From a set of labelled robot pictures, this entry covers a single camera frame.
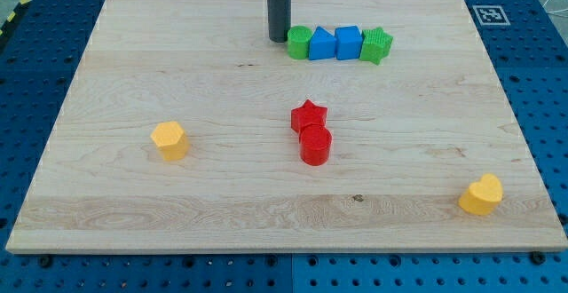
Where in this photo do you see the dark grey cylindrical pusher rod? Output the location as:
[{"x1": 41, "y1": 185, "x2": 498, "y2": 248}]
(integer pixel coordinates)
[{"x1": 267, "y1": 0, "x2": 291, "y2": 43}]

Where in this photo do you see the red star block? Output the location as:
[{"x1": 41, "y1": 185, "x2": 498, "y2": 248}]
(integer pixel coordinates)
[{"x1": 290, "y1": 99, "x2": 327, "y2": 133}]

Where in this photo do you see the red cylinder block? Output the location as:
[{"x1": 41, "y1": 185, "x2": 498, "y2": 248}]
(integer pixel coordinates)
[{"x1": 299, "y1": 124, "x2": 332, "y2": 166}]

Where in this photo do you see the green star block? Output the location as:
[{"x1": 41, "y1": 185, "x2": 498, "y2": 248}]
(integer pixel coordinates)
[{"x1": 359, "y1": 28, "x2": 394, "y2": 65}]

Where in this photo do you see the green cylinder block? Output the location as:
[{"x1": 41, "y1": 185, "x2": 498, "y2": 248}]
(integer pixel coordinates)
[{"x1": 288, "y1": 26, "x2": 312, "y2": 59}]

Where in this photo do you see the blue triangle block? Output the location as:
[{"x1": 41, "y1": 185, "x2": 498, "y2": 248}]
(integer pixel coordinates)
[{"x1": 308, "y1": 27, "x2": 336, "y2": 60}]

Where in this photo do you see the blue cube block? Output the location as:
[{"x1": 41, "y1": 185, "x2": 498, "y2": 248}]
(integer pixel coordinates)
[{"x1": 335, "y1": 26, "x2": 363, "y2": 60}]

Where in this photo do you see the light wooden board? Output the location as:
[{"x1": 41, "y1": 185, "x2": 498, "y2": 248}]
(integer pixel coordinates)
[{"x1": 6, "y1": 0, "x2": 567, "y2": 254}]

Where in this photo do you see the yellow hexagon block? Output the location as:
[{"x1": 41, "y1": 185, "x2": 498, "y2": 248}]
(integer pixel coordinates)
[{"x1": 150, "y1": 121, "x2": 190, "y2": 162}]

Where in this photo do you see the white fiducial marker tag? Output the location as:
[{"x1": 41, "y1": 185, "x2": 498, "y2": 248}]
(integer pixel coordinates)
[{"x1": 472, "y1": 4, "x2": 510, "y2": 26}]

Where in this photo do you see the yellow black hazard tape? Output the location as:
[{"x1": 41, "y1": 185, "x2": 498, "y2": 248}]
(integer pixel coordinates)
[{"x1": 1, "y1": 0, "x2": 33, "y2": 41}]

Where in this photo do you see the yellow heart block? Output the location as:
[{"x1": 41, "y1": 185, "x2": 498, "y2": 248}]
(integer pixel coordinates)
[{"x1": 458, "y1": 173, "x2": 504, "y2": 216}]

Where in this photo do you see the white cable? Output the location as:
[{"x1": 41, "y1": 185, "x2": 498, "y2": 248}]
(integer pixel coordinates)
[{"x1": 541, "y1": 0, "x2": 568, "y2": 19}]

